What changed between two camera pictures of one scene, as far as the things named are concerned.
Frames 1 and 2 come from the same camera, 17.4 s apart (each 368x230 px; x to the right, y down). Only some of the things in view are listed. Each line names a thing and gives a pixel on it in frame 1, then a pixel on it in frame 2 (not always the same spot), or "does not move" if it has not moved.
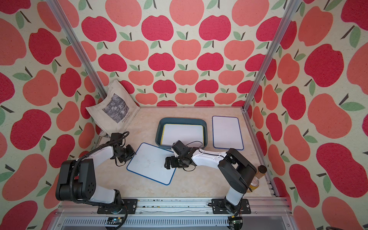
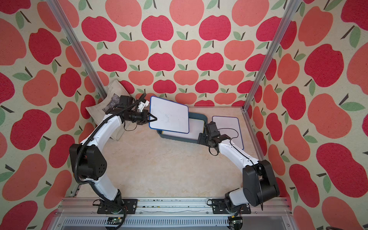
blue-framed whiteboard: (226, 132) does not move
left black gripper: (132, 154) -> (145, 117)
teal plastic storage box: (179, 120) -> (197, 122)
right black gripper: (173, 163) -> (201, 138)
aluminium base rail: (174, 213) does not move
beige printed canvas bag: (115, 114) does not move
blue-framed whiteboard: (149, 161) -> (171, 116)
